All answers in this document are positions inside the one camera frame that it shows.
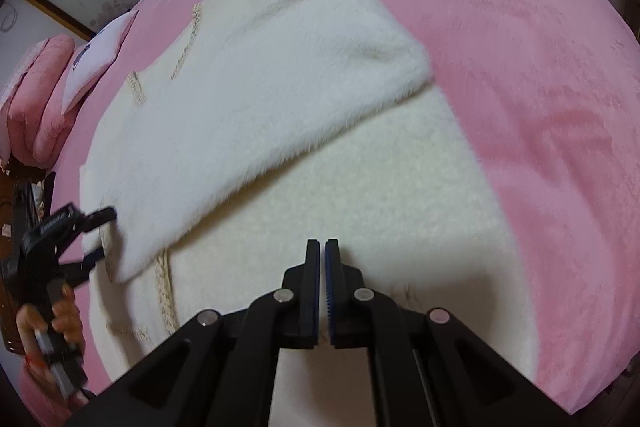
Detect pink sleeve forearm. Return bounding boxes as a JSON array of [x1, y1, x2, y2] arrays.
[[20, 363, 73, 427]]

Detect pink plush bed blanket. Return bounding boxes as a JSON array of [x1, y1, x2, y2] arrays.
[[54, 0, 639, 411]]

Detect brown wooden headboard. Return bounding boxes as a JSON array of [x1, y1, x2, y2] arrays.
[[1, 158, 38, 355]]

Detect folded pink quilt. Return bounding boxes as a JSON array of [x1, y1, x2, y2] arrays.
[[1, 34, 77, 170]]

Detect white fluffy cardigan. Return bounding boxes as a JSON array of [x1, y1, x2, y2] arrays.
[[78, 0, 542, 427]]

